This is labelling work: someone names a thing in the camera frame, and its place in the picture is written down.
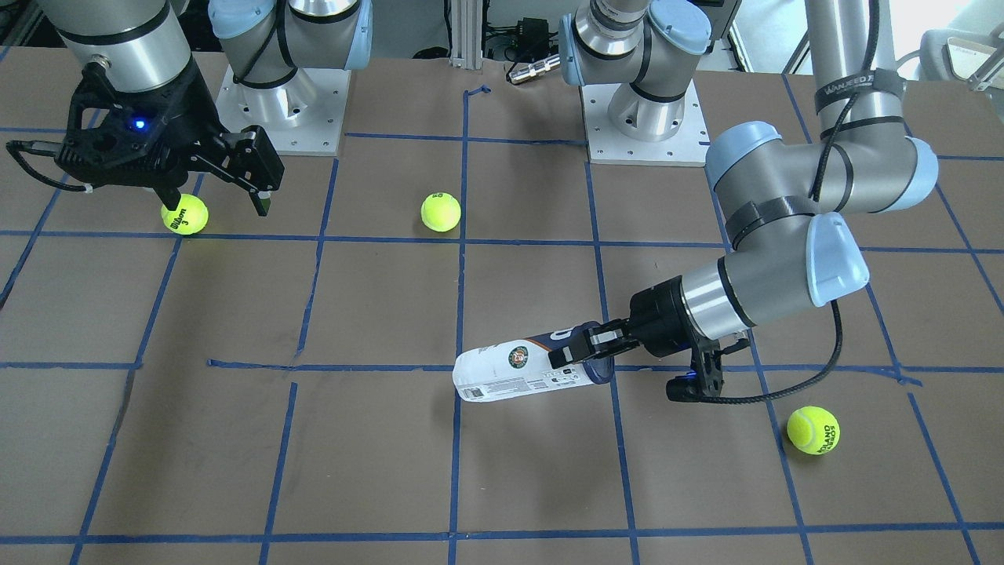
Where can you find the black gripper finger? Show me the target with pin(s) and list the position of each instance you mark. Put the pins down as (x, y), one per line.
(579, 344)

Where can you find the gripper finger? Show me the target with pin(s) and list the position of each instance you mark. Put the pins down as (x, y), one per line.
(246, 159)
(169, 196)

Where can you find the white tennis ball can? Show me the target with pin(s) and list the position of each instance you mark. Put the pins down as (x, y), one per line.
(522, 367)

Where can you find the tennis ball by near base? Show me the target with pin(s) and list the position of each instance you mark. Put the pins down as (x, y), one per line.
(813, 430)

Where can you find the tennis ball mid table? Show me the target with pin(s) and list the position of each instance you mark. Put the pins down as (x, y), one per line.
(441, 212)

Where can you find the metal cylinder connector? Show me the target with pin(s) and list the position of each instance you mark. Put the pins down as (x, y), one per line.
(534, 70)

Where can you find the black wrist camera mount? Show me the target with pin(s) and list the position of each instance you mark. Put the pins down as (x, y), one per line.
(704, 381)

